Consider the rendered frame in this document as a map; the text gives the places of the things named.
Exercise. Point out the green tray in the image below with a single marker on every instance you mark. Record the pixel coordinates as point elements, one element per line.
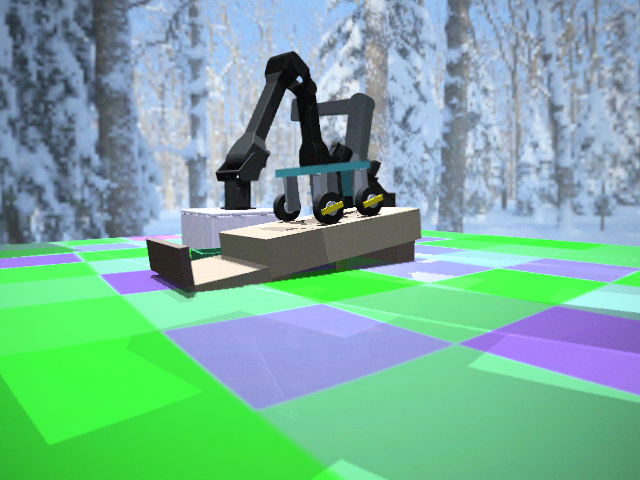
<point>198,254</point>

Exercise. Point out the beige wooden ramp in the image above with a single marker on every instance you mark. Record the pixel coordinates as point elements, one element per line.
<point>272,251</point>

